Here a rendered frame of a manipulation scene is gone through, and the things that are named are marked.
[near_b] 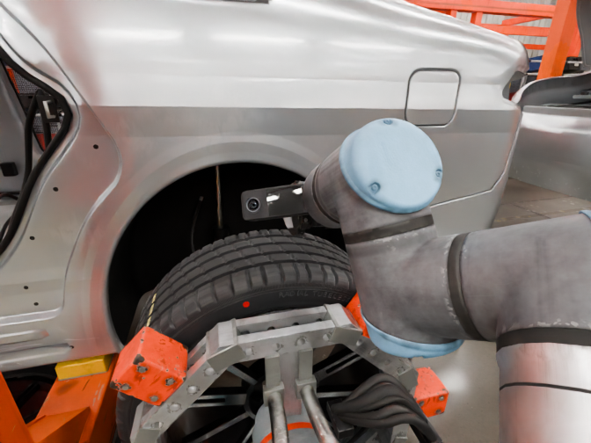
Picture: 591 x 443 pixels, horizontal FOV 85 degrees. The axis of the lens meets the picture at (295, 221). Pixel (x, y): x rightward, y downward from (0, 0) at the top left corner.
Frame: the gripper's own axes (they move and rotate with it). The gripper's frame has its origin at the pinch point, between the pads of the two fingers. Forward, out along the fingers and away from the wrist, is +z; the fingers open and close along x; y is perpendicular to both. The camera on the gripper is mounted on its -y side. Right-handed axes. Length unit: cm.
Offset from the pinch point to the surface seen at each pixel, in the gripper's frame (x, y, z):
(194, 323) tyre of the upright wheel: -19.2, -17.2, 1.2
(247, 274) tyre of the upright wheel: -11.0, -7.5, 1.0
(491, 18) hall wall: 730, 881, 706
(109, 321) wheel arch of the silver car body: -24, -43, 47
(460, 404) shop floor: -87, 108, 87
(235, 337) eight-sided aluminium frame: -20.7, -10.6, -6.0
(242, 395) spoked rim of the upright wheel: -37.5, -8.1, 13.6
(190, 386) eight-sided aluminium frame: -28.1, -17.7, -3.4
